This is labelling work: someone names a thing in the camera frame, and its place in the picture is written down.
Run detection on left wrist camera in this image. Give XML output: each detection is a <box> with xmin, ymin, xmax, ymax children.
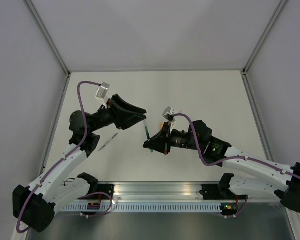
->
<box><xmin>95</xmin><ymin>82</ymin><xmax>110</xmax><ymax>107</ymax></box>

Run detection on green gel pen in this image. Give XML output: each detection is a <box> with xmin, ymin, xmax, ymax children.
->
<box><xmin>143</xmin><ymin>120</ymin><xmax>154</xmax><ymax>153</ymax></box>

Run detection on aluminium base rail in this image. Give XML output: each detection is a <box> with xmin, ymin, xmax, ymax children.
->
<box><xmin>99</xmin><ymin>181</ymin><xmax>219</xmax><ymax>201</ymax></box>

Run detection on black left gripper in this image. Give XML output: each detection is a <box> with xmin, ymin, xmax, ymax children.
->
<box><xmin>88</xmin><ymin>94</ymin><xmax>147</xmax><ymax>133</ymax></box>

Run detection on white slotted cable duct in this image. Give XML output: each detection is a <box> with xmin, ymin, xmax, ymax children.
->
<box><xmin>61</xmin><ymin>201</ymin><xmax>222</xmax><ymax>213</ymax></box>

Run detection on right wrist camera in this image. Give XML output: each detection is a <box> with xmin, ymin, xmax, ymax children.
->
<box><xmin>162</xmin><ymin>106</ymin><xmax>177</xmax><ymax>127</ymax></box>

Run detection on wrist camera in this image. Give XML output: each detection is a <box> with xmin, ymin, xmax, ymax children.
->
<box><xmin>162</xmin><ymin>106</ymin><xmax>177</xmax><ymax>127</ymax></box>
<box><xmin>95</xmin><ymin>82</ymin><xmax>110</xmax><ymax>107</ymax></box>

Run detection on right aluminium frame post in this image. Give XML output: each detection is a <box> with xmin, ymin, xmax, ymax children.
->
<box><xmin>241</xmin><ymin>0</ymin><xmax>290</xmax><ymax>76</ymax></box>

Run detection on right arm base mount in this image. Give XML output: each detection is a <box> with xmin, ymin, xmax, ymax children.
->
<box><xmin>199</xmin><ymin>183</ymin><xmax>247</xmax><ymax>201</ymax></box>

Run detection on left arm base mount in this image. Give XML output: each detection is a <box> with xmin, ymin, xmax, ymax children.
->
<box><xmin>77</xmin><ymin>172</ymin><xmax>115</xmax><ymax>201</ymax></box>

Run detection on left aluminium frame post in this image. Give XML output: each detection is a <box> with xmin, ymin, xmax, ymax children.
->
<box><xmin>22</xmin><ymin>0</ymin><xmax>71</xmax><ymax>78</ymax></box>

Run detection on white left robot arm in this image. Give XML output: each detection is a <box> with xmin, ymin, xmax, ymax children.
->
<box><xmin>12</xmin><ymin>94</ymin><xmax>147</xmax><ymax>234</ymax></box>

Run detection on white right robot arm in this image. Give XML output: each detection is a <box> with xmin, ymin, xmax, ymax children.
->
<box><xmin>143</xmin><ymin>120</ymin><xmax>300</xmax><ymax>213</ymax></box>

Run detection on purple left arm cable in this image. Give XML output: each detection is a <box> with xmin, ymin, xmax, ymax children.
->
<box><xmin>16</xmin><ymin>81</ymin><xmax>115</xmax><ymax>234</ymax></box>

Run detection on aluminium frame post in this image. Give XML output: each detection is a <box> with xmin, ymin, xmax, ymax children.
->
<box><xmin>241</xmin><ymin>0</ymin><xmax>290</xmax><ymax>76</ymax></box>
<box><xmin>22</xmin><ymin>0</ymin><xmax>71</xmax><ymax>78</ymax></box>

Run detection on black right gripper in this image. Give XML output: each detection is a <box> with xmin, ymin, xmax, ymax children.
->
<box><xmin>143</xmin><ymin>121</ymin><xmax>203</xmax><ymax>155</ymax></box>

